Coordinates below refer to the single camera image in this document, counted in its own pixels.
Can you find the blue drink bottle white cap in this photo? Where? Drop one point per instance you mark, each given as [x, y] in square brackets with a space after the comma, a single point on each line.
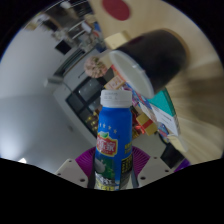
[112, 133]

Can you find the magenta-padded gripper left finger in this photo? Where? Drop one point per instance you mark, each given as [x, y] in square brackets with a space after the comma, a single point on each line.
[70, 170]

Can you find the black computer monitor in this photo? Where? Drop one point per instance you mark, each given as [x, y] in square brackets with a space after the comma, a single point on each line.
[62, 47]

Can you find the small tan upright box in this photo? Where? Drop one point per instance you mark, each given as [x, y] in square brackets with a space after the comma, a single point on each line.
[114, 83]

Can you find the black cup white inside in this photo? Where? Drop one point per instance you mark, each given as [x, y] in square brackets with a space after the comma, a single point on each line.
[156, 60]

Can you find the blue book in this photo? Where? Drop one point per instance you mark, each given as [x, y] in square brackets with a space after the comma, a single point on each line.
[139, 100]

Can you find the yellow paper envelope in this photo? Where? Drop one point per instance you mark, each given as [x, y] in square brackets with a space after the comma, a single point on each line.
[178, 143]

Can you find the ceiling light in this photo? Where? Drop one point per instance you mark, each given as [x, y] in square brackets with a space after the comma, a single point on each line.
[22, 160]

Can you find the flat round red coaster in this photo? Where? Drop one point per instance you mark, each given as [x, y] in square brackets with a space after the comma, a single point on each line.
[116, 8]

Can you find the white printed document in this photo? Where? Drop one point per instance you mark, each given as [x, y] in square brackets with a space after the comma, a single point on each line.
[166, 121]

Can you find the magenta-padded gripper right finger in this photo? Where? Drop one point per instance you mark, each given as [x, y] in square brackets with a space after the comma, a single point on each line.
[153, 170]

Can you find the yellow gift box red ribbon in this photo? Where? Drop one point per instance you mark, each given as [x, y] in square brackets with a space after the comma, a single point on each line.
[146, 124]

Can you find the pink flower bouquet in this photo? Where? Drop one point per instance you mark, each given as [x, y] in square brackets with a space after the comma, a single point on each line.
[95, 66]

